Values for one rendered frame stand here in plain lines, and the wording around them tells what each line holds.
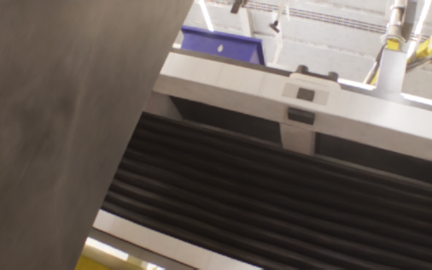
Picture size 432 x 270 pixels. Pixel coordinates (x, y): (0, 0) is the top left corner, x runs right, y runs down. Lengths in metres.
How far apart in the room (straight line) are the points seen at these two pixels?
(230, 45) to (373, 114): 0.41
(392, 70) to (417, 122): 0.17
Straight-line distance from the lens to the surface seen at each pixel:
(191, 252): 1.02
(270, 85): 0.94
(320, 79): 0.95
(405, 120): 0.92
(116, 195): 1.29
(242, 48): 1.08
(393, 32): 2.87
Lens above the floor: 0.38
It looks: 19 degrees up
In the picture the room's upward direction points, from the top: 21 degrees clockwise
